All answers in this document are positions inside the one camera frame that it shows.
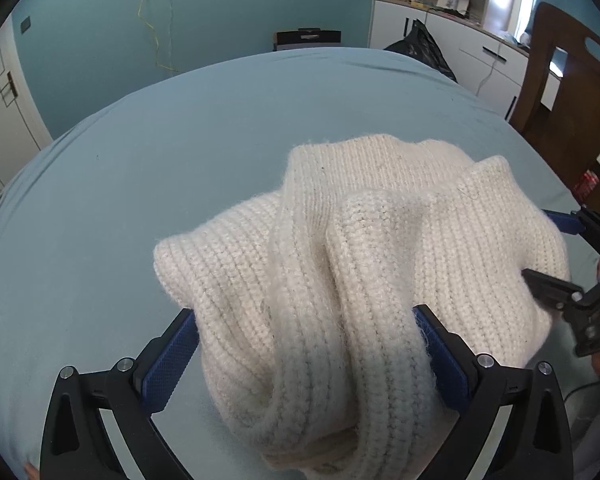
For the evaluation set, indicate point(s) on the brown wooden chair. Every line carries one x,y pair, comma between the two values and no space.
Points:
570,110

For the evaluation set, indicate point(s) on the white door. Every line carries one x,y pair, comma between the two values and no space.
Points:
5,125

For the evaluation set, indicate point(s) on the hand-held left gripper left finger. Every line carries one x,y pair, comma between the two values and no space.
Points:
172,355

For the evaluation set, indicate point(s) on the red can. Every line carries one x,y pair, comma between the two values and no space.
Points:
587,182

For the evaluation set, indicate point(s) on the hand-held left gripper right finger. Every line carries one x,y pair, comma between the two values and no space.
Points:
440,355

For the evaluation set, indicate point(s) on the black box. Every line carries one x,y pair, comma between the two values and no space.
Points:
307,39

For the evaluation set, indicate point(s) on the dark wall switch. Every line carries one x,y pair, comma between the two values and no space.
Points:
25,24

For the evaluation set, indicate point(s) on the white cabinet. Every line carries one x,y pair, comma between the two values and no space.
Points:
395,25

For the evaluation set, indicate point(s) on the black plastic bag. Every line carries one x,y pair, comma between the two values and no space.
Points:
422,45

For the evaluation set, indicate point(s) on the cream knitted sweater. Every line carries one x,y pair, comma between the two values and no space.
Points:
355,260

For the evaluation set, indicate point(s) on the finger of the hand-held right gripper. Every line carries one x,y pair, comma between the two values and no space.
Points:
550,287
562,222

